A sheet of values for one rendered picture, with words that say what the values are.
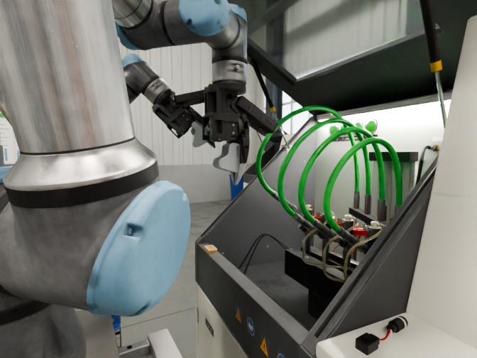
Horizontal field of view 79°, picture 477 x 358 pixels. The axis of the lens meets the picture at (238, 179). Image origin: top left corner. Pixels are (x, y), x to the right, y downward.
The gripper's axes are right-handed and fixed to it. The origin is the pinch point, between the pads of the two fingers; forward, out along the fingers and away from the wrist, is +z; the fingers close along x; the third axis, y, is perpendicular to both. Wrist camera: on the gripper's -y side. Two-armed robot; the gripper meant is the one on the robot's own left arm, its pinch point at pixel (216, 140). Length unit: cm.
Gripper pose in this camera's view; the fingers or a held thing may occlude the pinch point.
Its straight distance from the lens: 89.2
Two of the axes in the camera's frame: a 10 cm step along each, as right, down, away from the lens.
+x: 2.1, -1.4, -9.7
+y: -6.7, 7.0, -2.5
